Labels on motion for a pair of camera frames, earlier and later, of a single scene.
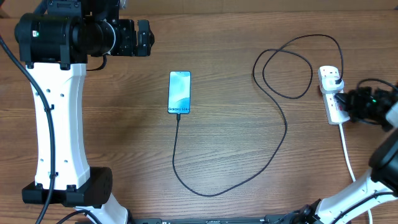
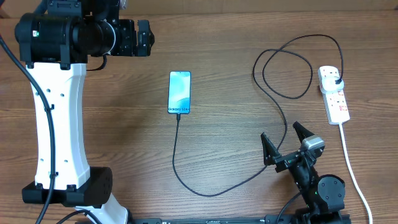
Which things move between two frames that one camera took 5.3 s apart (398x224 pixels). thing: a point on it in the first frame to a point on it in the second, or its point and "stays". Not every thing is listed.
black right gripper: [349, 99] to [272, 154]
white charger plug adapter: [329, 86] stays
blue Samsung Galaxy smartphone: [179, 92] stays
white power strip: [334, 114] stays
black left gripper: [129, 48] stays
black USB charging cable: [303, 60] to [188, 186]
